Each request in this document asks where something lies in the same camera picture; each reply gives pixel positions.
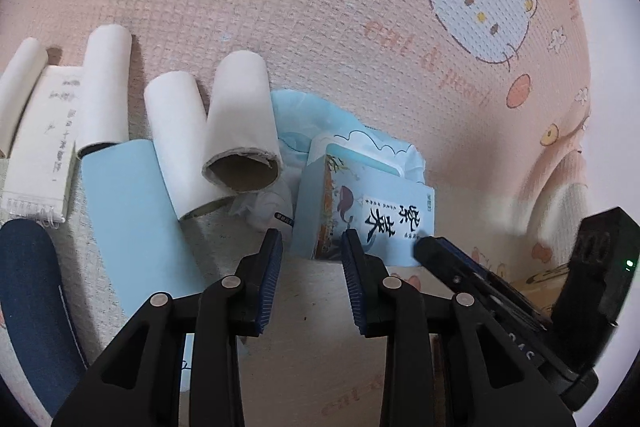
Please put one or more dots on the pink hello kitty mat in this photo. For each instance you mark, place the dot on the pink hello kitty mat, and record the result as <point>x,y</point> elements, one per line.
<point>500,140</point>

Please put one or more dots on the white stitched booklet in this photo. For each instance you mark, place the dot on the white stitched booklet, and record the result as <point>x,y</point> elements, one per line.
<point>42,160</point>

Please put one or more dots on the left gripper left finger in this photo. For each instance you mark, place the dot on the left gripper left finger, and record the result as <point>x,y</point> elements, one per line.
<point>136,379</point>

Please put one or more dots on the thin white paper roll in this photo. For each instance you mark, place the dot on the thin white paper roll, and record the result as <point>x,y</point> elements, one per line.
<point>17,82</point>

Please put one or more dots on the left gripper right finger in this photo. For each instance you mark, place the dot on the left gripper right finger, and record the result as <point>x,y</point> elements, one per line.
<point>448,361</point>

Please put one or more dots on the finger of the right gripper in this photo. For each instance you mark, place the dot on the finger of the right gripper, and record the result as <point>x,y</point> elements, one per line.
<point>519,318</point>

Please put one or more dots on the light blue case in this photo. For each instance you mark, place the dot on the light blue case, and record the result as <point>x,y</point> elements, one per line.
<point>135,227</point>

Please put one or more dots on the baby wipes pack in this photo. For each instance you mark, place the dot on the baby wipes pack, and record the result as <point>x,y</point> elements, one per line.
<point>308,127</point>

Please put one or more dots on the light blue tea box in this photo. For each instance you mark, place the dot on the light blue tea box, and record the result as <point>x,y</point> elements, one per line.
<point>389,213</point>

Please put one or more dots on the navy blue glasses case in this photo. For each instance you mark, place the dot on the navy blue glasses case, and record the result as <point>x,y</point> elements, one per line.
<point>34,307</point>

